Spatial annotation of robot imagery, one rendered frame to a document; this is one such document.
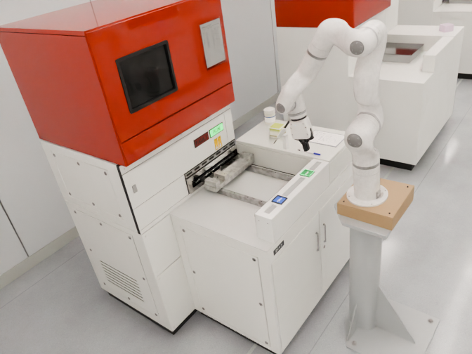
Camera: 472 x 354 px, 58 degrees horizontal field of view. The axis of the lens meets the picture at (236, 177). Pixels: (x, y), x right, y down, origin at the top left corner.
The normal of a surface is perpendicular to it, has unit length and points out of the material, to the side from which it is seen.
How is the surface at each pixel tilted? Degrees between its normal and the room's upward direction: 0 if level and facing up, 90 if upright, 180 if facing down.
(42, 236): 90
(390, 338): 0
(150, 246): 90
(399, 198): 4
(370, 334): 0
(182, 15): 90
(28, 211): 90
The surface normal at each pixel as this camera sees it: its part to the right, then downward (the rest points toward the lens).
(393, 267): -0.14, -0.85
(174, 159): 0.79, 0.22
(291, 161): -0.60, 0.48
